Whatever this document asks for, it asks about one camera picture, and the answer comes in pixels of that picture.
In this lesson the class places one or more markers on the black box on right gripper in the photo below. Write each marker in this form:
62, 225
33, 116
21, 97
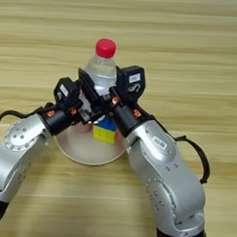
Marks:
131, 83

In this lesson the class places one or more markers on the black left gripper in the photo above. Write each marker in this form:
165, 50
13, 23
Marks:
58, 121

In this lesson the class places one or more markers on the colourful puzzle cube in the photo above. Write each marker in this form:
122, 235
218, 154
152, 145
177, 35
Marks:
105, 133

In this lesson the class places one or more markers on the beige round plate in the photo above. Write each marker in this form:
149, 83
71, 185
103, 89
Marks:
86, 150

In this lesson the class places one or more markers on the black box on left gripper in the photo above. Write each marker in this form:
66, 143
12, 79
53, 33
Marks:
67, 93

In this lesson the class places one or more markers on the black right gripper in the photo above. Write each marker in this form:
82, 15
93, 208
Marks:
127, 119

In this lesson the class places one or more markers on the clear bottle with red cap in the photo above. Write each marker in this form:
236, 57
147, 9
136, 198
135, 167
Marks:
103, 71

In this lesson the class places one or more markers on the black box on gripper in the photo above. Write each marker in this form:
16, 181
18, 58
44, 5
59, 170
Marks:
67, 93
131, 83

